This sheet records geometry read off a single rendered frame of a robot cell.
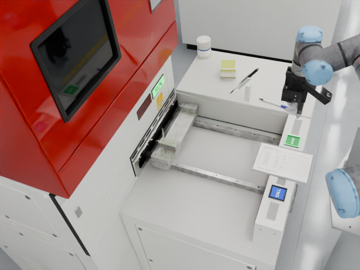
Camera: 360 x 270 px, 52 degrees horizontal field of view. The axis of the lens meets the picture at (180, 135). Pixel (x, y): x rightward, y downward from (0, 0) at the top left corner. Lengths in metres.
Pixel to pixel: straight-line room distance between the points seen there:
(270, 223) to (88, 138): 0.66
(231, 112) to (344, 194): 0.91
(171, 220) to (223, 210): 0.21
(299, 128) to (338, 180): 0.69
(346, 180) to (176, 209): 0.76
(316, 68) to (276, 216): 0.52
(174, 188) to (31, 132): 0.79
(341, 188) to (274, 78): 0.98
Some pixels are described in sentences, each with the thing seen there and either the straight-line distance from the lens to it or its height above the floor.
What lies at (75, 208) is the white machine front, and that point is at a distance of 1.25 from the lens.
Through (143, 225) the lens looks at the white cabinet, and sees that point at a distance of 1.52.
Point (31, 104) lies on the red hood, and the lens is 0.88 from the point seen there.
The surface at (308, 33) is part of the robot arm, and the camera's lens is 1.19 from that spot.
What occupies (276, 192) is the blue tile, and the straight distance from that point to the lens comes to 1.36.
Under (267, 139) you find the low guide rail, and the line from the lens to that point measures 1.67.
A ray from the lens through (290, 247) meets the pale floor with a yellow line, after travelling 2.35.
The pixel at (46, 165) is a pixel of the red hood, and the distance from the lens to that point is 1.00.
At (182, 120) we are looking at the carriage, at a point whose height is 0.88.
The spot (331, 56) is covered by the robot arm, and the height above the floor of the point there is 1.45.
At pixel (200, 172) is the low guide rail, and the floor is 0.85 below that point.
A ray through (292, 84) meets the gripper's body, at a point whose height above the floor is 1.26.
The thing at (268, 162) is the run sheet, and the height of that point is 0.96.
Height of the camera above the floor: 2.09
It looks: 47 degrees down
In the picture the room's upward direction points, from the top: 7 degrees counter-clockwise
